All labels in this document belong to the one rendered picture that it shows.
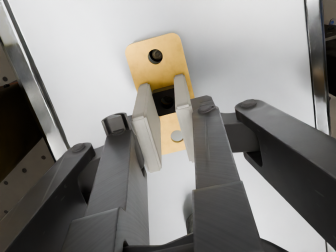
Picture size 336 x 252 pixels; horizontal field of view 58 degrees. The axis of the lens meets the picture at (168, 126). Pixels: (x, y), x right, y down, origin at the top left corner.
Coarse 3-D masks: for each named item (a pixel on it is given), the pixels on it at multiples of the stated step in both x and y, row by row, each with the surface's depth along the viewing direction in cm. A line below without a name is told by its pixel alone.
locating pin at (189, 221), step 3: (189, 216) 27; (192, 216) 26; (186, 219) 27; (189, 219) 26; (192, 219) 26; (186, 222) 27; (189, 222) 26; (192, 222) 26; (186, 225) 27; (189, 225) 26; (192, 225) 25; (186, 228) 26; (189, 228) 26; (192, 228) 25; (186, 231) 26; (189, 231) 25; (192, 231) 25
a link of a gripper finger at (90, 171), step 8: (136, 144) 14; (96, 152) 14; (136, 152) 14; (96, 160) 13; (88, 168) 13; (96, 168) 13; (80, 176) 13; (88, 176) 13; (80, 184) 13; (88, 184) 13
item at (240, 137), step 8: (200, 96) 17; (208, 96) 17; (192, 104) 16; (200, 104) 16; (208, 104) 15; (232, 112) 14; (224, 120) 13; (232, 120) 13; (232, 128) 13; (240, 128) 13; (248, 128) 12; (232, 136) 13; (240, 136) 13; (248, 136) 13; (256, 136) 12; (232, 144) 13; (240, 144) 13; (248, 144) 13; (256, 144) 13; (232, 152) 13
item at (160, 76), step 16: (128, 48) 20; (144, 48) 20; (160, 48) 20; (176, 48) 20; (128, 64) 20; (144, 64) 20; (160, 64) 20; (176, 64) 20; (144, 80) 21; (160, 80) 21; (160, 96) 20; (192, 96) 21; (160, 112) 21; (160, 128) 22; (176, 128) 22; (176, 144) 23
